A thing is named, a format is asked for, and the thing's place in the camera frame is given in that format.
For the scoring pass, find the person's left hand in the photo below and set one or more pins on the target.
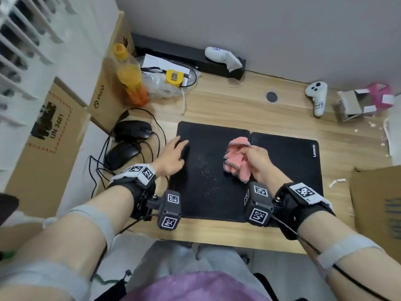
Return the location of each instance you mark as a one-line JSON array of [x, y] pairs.
[[170, 159]]

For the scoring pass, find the person's right hand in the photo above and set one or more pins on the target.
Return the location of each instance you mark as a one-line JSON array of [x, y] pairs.
[[263, 166]]

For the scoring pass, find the black mouse pad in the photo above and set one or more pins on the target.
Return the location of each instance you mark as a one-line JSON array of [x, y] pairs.
[[288, 166], [206, 137]]

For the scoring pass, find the pink cleaning cloth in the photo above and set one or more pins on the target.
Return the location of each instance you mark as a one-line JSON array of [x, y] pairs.
[[238, 156]]

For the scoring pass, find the black mouse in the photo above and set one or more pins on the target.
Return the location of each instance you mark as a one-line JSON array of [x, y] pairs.
[[133, 130], [122, 155]]

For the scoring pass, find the person's left forearm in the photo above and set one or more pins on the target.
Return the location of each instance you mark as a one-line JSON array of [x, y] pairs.
[[78, 222]]

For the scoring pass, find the person's right forearm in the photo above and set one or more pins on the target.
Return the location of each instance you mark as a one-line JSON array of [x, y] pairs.
[[325, 235]]

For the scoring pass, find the person's purple shirt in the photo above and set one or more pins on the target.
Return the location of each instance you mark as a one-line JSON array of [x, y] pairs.
[[194, 288]]

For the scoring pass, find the clear plastic bag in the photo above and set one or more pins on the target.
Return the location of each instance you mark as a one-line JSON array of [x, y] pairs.
[[156, 87]]

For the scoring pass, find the small white twist tie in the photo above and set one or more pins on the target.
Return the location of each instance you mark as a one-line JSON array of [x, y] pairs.
[[338, 181]]

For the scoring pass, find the yellow tape measure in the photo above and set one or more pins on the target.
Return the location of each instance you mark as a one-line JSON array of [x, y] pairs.
[[174, 78]]

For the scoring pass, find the cardboard box with round logo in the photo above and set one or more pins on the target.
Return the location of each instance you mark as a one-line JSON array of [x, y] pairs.
[[103, 109]]

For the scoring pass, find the white board panel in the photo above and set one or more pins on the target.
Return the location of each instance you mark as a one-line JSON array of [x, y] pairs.
[[81, 172]]

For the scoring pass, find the orange juice bottle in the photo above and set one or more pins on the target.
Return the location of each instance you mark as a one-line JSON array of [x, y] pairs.
[[130, 78]]

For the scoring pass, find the white controller with label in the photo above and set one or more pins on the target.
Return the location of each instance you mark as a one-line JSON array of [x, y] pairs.
[[318, 92]]

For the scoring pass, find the white paper sheet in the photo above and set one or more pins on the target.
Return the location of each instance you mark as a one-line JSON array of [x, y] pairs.
[[153, 61]]

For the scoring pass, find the small open cardboard box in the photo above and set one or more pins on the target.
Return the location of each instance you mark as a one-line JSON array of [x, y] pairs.
[[347, 104]]

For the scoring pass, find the long black bar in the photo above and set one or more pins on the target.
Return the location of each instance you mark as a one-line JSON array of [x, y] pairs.
[[181, 50]]

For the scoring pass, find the scattered white crumbs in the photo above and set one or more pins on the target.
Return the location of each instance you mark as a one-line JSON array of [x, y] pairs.
[[372, 124]]

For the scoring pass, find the cardboard box with dark writing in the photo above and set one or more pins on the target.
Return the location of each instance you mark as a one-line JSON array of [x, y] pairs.
[[376, 200]]

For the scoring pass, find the large cardboard box red-dotted label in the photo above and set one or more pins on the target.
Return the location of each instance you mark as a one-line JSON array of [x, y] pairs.
[[37, 172]]

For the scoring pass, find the pink box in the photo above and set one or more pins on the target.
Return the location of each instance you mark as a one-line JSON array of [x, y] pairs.
[[380, 97]]

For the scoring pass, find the white paper bag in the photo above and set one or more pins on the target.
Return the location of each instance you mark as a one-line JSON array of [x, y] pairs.
[[395, 128]]

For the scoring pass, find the white slatted crate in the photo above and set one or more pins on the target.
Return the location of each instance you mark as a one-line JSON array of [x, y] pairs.
[[12, 87]]

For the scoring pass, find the black wrist camera with markers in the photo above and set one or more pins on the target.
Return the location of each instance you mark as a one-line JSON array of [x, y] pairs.
[[169, 213], [258, 206]]

